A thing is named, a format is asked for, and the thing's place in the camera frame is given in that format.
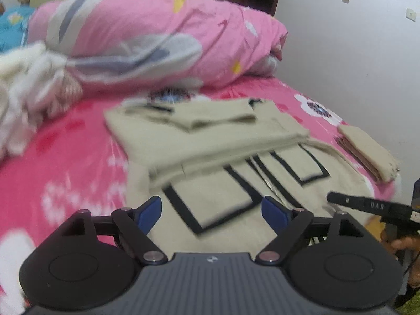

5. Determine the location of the beige zip jacket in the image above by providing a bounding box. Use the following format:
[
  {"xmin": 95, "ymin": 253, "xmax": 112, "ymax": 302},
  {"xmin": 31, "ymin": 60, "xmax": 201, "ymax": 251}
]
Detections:
[{"xmin": 103, "ymin": 97, "xmax": 375, "ymax": 265}]

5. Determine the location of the white garment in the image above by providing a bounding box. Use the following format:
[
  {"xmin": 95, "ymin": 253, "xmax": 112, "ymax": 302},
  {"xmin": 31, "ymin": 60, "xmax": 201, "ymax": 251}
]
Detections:
[{"xmin": 0, "ymin": 52, "xmax": 71, "ymax": 158}]

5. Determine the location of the pink flower print bed blanket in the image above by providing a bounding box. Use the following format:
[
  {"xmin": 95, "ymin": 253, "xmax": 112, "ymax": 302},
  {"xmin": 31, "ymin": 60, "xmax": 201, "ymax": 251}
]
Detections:
[{"xmin": 0, "ymin": 75, "xmax": 399, "ymax": 315}]

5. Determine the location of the folded beige cloth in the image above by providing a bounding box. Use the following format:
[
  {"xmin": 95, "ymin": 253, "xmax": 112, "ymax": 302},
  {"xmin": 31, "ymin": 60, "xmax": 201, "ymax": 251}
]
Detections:
[{"xmin": 335, "ymin": 124, "xmax": 401, "ymax": 185}]

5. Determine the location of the pink floral duvet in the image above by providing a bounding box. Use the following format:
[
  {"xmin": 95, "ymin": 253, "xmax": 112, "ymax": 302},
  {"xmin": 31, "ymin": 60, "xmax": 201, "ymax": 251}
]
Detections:
[{"xmin": 28, "ymin": 0, "xmax": 289, "ymax": 90}]

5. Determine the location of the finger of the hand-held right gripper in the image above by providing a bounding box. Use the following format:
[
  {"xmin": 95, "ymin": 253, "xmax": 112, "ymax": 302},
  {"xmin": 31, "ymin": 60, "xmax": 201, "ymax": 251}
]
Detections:
[{"xmin": 327, "ymin": 191, "xmax": 413, "ymax": 223}]

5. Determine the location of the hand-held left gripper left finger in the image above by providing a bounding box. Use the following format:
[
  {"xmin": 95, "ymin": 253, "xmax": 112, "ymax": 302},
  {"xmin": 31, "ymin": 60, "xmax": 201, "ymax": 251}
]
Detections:
[{"xmin": 61, "ymin": 196, "xmax": 168, "ymax": 266}]

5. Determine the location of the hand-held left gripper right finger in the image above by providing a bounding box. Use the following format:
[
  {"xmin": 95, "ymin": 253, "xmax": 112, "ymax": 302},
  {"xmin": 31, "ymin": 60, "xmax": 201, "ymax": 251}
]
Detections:
[{"xmin": 256, "ymin": 196, "xmax": 365, "ymax": 266}]

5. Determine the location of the person's right hand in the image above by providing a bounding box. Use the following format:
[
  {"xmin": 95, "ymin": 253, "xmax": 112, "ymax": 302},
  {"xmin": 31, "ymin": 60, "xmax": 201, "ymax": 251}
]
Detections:
[{"xmin": 381, "ymin": 229, "xmax": 420, "ymax": 286}]

